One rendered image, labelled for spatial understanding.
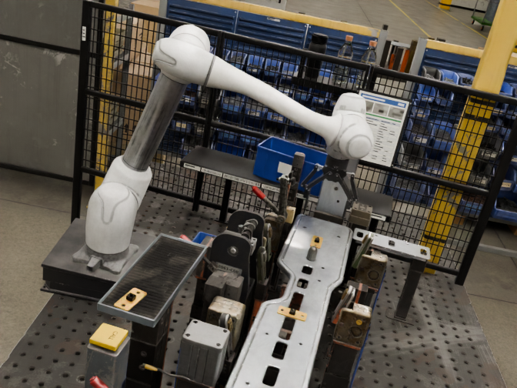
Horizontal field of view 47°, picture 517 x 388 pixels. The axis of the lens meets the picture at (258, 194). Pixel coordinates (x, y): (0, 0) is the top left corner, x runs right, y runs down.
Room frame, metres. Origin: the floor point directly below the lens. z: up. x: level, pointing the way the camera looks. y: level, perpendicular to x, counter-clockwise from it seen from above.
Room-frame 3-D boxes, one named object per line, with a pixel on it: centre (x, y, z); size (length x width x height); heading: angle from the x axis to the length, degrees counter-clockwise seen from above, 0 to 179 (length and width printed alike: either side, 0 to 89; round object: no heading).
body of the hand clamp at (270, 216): (1.90, -0.07, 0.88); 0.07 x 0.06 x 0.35; 81
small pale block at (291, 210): (1.97, -0.13, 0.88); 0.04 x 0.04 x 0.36; 81
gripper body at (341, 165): (1.88, -0.24, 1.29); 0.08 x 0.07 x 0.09; 81
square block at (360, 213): (2.12, -0.41, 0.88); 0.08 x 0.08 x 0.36; 81
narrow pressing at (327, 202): (2.13, -0.29, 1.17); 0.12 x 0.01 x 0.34; 81
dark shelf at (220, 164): (2.34, -0.11, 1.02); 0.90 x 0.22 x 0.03; 81
